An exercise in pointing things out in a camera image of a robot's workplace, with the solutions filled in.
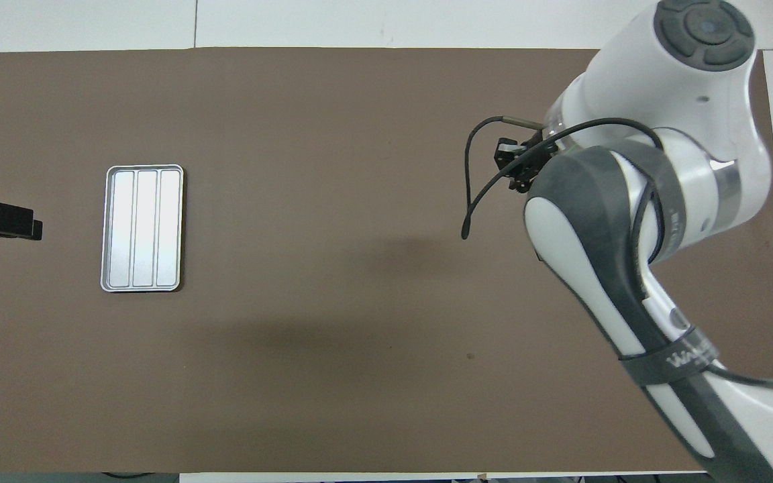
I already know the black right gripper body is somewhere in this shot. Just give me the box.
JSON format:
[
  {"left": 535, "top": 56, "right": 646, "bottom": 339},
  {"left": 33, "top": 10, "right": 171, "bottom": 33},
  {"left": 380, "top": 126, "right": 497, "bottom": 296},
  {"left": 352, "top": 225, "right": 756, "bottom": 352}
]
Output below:
[{"left": 493, "top": 134, "right": 560, "bottom": 195}]

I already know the silver metal tray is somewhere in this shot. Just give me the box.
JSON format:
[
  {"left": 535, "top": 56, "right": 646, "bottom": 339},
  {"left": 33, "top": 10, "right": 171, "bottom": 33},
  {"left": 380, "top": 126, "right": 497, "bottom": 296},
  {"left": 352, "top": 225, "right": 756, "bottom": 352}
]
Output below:
[{"left": 100, "top": 164, "right": 185, "bottom": 293}]

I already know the brown table mat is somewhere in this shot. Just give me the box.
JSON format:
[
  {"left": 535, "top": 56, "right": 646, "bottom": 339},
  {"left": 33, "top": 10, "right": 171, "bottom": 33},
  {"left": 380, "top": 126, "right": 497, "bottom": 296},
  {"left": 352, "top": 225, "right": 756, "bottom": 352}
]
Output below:
[{"left": 0, "top": 47, "right": 773, "bottom": 474}]

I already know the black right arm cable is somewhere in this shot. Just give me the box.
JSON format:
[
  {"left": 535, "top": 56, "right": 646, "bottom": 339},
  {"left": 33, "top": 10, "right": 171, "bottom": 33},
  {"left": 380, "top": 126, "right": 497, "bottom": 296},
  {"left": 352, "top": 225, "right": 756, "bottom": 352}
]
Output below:
[{"left": 462, "top": 116, "right": 773, "bottom": 391}]

